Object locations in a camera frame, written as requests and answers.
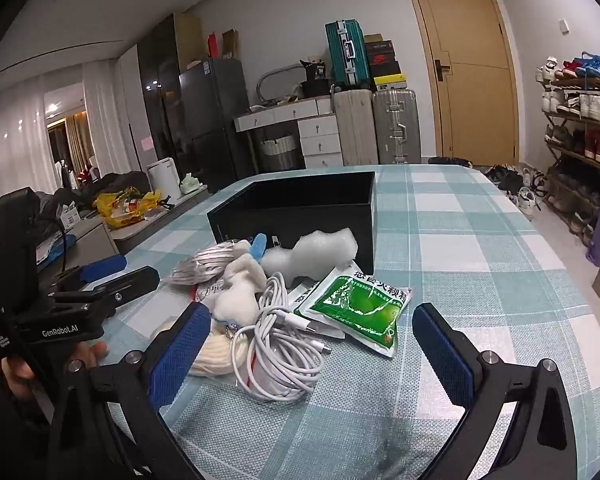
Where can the teal suitcase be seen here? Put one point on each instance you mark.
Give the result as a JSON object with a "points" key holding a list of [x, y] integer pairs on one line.
{"points": [[342, 50]]}

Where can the green medicine packet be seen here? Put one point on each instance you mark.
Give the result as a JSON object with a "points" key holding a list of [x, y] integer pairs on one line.
{"points": [[355, 310]]}

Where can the blue white packet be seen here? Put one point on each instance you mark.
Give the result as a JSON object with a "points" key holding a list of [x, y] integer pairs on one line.
{"points": [[50, 252]]}

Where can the tall dark cabinet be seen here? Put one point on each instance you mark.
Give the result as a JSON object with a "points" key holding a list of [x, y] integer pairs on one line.
{"points": [[165, 85]]}

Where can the white desk with drawers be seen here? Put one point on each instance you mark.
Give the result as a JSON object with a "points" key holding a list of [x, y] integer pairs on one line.
{"points": [[320, 140]]}

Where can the white bin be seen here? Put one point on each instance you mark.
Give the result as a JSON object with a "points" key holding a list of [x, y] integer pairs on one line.
{"points": [[162, 177]]}

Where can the white curtains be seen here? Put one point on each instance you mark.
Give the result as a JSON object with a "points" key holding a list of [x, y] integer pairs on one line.
{"points": [[105, 110]]}

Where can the wooden door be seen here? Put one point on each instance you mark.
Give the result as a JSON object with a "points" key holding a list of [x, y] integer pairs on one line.
{"points": [[470, 85]]}

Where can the silver suitcase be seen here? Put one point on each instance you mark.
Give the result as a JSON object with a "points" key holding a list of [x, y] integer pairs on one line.
{"points": [[397, 125]]}

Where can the pale green plastic bag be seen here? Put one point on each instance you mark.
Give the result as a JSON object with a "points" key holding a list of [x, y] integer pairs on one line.
{"points": [[192, 184]]}

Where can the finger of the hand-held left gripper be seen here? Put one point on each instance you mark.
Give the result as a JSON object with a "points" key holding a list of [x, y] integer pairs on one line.
{"points": [[105, 264], [127, 284]]}

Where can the black clothing pile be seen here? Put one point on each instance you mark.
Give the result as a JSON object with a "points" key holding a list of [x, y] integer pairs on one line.
{"points": [[120, 180]]}

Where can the black paper bag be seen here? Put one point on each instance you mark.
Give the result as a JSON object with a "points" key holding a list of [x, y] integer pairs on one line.
{"points": [[314, 77]]}

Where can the black red shoe box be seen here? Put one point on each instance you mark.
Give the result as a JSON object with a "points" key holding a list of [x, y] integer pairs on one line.
{"points": [[380, 60]]}

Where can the cream ribbon roll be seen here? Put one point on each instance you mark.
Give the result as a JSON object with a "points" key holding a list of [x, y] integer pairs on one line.
{"points": [[215, 355]]}

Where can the pink sticky note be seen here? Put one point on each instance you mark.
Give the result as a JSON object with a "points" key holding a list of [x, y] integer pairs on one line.
{"points": [[148, 142]]}

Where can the yellow plastic bag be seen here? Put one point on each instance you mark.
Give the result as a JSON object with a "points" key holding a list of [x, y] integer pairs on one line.
{"points": [[115, 207]]}

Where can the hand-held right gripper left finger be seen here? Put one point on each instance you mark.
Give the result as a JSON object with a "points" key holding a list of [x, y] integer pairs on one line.
{"points": [[180, 355]]}

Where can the woven laundry basket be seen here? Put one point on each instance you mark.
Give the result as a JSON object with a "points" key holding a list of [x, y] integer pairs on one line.
{"points": [[280, 152]]}

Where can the brown cardboard box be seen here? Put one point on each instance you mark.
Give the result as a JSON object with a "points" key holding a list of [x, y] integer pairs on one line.
{"points": [[230, 43]]}

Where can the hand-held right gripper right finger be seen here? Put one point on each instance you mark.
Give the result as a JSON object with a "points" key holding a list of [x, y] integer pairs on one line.
{"points": [[442, 355]]}

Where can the beige low cabinet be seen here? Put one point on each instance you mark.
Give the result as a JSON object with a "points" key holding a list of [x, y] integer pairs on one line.
{"points": [[95, 242]]}

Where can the white plush toy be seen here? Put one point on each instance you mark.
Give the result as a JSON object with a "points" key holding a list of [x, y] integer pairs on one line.
{"points": [[240, 295]]}

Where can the person's left hand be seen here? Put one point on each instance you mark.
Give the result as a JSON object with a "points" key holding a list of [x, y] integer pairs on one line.
{"points": [[92, 352]]}

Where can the brown shoe box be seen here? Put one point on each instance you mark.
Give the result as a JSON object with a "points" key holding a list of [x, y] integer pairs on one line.
{"points": [[373, 38]]}

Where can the beige suitcase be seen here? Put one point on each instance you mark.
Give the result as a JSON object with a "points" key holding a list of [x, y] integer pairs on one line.
{"points": [[355, 130]]}

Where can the pile of sandals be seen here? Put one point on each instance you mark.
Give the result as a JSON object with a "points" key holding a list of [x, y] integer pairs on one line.
{"points": [[525, 192]]}

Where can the white foam piece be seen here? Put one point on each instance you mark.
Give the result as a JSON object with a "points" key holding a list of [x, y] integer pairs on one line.
{"points": [[320, 252]]}

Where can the black cardboard box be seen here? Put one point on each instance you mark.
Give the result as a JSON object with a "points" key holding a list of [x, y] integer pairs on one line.
{"points": [[290, 217]]}

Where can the person's left forearm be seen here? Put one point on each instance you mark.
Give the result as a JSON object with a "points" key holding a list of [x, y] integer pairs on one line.
{"points": [[5, 425]]}

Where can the small white carton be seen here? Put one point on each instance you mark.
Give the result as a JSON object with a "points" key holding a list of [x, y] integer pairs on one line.
{"points": [[69, 216]]}

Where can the black yellow shoe box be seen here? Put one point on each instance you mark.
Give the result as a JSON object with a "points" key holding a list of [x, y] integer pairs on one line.
{"points": [[390, 82]]}

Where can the dark grey refrigerator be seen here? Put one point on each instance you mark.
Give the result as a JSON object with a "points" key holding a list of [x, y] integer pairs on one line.
{"points": [[215, 120]]}

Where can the rows of shoes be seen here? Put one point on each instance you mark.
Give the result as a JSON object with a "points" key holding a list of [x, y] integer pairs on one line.
{"points": [[595, 105]]}

